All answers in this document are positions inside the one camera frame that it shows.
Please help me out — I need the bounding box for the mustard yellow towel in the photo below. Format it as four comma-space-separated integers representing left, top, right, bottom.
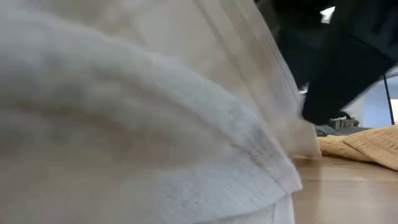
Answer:
317, 124, 398, 172

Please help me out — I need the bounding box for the thin black pole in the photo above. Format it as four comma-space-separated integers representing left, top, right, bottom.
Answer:
382, 73, 396, 126

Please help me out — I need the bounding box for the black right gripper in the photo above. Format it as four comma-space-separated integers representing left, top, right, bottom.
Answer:
303, 0, 398, 125

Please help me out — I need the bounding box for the grey metal mounting plate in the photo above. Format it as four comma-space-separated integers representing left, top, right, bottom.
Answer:
328, 116, 361, 130

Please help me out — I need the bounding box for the white beige plaid towel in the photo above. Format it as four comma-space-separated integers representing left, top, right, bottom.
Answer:
0, 0, 323, 224

